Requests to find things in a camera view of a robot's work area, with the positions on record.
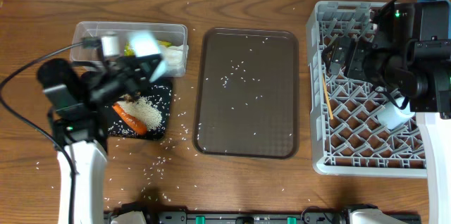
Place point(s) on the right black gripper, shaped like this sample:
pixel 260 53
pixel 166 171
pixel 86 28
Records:
pixel 342 59

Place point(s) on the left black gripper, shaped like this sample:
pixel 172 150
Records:
pixel 132 76

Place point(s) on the yellow green snack wrapper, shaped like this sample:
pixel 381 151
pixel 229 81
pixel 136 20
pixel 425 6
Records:
pixel 163 43

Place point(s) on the light blue rice bowl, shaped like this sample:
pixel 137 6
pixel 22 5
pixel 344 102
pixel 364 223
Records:
pixel 156 62

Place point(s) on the orange carrot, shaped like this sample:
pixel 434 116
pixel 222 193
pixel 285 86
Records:
pixel 136 125

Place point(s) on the light blue cup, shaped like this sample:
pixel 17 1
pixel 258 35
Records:
pixel 392 117

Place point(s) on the white napkin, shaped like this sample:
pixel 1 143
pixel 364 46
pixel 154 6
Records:
pixel 173 55

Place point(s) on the brown food scrap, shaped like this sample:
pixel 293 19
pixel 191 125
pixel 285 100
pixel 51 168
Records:
pixel 129 98

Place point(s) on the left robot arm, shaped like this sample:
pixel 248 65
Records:
pixel 79 127

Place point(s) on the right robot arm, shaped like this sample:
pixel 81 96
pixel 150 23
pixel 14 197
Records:
pixel 410 52

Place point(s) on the grey dishwasher rack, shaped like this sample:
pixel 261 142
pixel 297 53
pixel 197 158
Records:
pixel 354 142

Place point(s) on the pile of white rice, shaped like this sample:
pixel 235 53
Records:
pixel 145 111

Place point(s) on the wooden chopstick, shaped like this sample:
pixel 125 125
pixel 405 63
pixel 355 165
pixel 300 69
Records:
pixel 327 98

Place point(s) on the black plastic tray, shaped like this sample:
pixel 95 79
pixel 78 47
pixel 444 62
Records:
pixel 160 93

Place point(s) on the clear plastic bin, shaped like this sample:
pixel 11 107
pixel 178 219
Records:
pixel 176 34

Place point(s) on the brown serving tray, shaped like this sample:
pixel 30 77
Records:
pixel 248 94

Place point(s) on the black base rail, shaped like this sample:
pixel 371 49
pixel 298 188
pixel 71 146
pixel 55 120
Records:
pixel 180 217

